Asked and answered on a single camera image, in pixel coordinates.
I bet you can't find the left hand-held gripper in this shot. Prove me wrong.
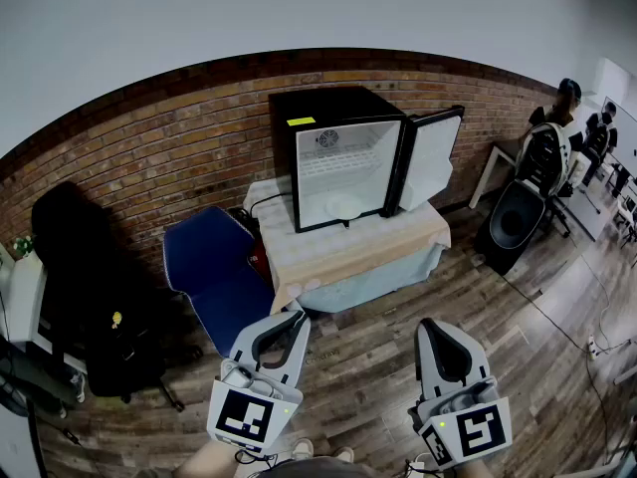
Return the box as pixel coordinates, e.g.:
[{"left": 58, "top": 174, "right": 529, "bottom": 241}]
[{"left": 206, "top": 309, "right": 313, "bottom": 456}]

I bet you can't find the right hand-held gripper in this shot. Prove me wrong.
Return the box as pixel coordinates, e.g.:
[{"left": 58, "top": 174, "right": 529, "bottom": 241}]
[{"left": 406, "top": 318, "right": 515, "bottom": 470}]

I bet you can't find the white plate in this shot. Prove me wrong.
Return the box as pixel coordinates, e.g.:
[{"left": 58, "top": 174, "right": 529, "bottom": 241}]
[{"left": 322, "top": 194, "right": 362, "bottom": 221}]

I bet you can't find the black mini fridge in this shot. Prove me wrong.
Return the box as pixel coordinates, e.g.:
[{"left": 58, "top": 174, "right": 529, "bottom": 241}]
[{"left": 268, "top": 86, "right": 467, "bottom": 234}]

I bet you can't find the person's left forearm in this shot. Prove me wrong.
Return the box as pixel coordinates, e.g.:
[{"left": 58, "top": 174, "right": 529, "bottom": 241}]
[{"left": 173, "top": 438, "right": 260, "bottom": 478}]

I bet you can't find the person's right forearm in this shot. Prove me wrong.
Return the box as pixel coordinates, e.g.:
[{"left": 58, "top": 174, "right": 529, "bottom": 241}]
[{"left": 450, "top": 458, "right": 504, "bottom": 478}]

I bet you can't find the red box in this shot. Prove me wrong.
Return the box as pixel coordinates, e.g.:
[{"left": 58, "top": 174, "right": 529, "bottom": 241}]
[{"left": 248, "top": 246, "right": 273, "bottom": 288}]

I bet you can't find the blue chair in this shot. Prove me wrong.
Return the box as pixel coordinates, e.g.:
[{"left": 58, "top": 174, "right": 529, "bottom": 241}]
[{"left": 162, "top": 205, "right": 278, "bottom": 359}]

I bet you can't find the pale blue table skirt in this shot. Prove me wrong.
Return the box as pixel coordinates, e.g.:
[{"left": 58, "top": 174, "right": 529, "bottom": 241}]
[{"left": 298, "top": 241, "right": 447, "bottom": 314}]

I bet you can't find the beige tablecloth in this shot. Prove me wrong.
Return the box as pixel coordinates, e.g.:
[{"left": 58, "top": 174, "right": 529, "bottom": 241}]
[{"left": 242, "top": 176, "right": 453, "bottom": 316}]

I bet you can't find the white cabinet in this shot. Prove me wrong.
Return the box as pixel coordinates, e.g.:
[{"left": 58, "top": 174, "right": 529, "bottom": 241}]
[{"left": 0, "top": 251, "right": 49, "bottom": 346}]

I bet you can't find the black power cord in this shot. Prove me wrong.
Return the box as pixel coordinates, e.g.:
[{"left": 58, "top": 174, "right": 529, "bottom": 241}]
[{"left": 248, "top": 190, "right": 293, "bottom": 221}]

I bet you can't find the white wire fridge shelf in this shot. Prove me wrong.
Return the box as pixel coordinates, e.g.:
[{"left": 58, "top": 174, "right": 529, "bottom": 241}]
[{"left": 298, "top": 141, "right": 384, "bottom": 178}]

